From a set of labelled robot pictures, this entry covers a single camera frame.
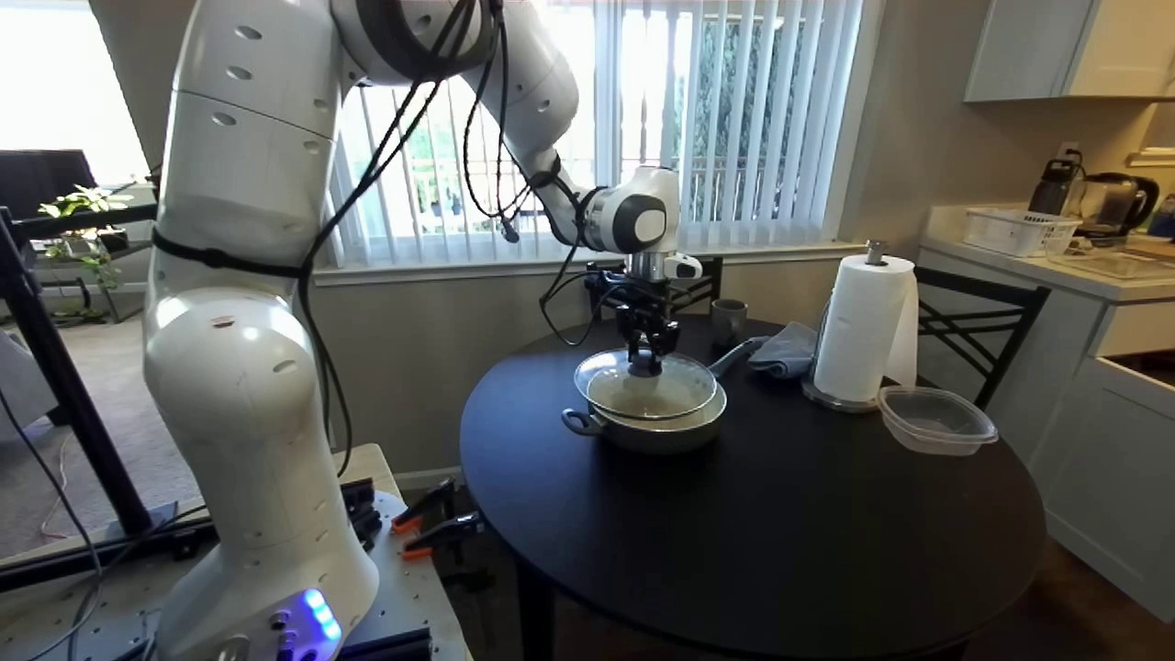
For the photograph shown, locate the white lower kitchen cabinet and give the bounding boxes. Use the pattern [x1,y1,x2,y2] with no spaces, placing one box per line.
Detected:
[914,200,1175,623]

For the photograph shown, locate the robot base platform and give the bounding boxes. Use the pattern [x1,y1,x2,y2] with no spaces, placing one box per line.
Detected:
[0,442,478,661]

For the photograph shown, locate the black coffee maker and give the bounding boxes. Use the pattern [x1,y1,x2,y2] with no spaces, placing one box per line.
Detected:
[1027,149,1090,222]

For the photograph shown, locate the clear plastic counter bin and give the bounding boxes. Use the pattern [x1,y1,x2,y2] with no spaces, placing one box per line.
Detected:
[961,204,1084,259]

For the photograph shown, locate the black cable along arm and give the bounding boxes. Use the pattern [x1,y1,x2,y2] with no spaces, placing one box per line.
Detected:
[150,0,481,481]

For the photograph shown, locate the white upper cabinet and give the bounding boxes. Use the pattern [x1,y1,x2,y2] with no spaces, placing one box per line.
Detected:
[961,0,1175,106]

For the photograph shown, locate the glass electric kettle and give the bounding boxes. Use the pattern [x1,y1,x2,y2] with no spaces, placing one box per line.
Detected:
[1078,169,1166,246]

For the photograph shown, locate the black tripod pole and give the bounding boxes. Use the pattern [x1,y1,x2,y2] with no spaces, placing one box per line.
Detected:
[0,204,227,597]

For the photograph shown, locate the orange-handled black clamp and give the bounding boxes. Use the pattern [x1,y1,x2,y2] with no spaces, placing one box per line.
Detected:
[402,511,485,567]
[395,475,475,532]

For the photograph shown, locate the white paper towel roll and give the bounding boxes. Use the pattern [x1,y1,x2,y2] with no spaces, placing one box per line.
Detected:
[811,255,921,406]

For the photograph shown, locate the black cross-back chair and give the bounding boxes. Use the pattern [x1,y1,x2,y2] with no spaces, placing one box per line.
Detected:
[911,265,1056,412]
[665,249,726,325]

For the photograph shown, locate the blue-grey folded cloth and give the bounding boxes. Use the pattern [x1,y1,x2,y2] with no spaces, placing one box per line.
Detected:
[741,320,822,382]

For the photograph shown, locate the grey pan with white interior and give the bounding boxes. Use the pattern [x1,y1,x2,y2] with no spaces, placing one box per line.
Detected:
[557,335,773,459]

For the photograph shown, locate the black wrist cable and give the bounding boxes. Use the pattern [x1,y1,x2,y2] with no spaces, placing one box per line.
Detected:
[457,0,619,352]

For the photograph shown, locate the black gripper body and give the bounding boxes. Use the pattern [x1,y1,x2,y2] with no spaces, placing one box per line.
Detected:
[586,259,720,355]

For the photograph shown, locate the round glass lid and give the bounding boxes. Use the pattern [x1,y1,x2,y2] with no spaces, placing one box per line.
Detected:
[574,349,726,428]

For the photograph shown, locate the metal paper towel holder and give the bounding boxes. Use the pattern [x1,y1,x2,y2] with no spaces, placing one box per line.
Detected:
[802,240,904,417]

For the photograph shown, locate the clear plastic food container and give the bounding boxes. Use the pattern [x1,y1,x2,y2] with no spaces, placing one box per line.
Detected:
[879,387,1004,462]

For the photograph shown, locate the green house plant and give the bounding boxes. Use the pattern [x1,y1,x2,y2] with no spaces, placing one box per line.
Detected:
[29,177,160,295]

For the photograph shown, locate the white vertical window blinds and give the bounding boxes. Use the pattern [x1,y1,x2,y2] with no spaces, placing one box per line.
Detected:
[321,0,871,272]

